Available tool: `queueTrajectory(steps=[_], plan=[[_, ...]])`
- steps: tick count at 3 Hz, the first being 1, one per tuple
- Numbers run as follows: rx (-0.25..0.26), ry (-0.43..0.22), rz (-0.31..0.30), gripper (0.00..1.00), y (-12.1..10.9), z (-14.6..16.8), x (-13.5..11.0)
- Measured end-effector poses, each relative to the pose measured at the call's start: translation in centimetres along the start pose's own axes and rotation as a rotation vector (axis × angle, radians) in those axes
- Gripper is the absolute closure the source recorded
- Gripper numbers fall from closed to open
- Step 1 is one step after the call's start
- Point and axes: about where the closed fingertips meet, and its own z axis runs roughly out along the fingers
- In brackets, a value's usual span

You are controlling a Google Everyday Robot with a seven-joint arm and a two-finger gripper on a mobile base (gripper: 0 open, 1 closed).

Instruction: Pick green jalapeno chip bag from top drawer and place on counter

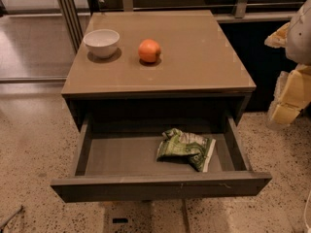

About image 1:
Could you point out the orange fruit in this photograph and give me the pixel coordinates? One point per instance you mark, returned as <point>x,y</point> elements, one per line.
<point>149,51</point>

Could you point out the brown cabinet with glass top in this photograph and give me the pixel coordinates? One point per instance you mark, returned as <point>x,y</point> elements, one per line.
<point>198,73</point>

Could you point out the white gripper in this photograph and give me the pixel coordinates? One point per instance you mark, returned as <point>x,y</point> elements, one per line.
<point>299,38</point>

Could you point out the green jalapeno chip bag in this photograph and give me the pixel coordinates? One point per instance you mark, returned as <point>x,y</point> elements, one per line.
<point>197,150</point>

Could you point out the open grey top drawer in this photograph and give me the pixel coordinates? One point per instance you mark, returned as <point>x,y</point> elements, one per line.
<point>116,161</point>

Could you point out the white ceramic bowl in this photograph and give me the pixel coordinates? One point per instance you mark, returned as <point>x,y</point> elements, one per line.
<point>102,43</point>

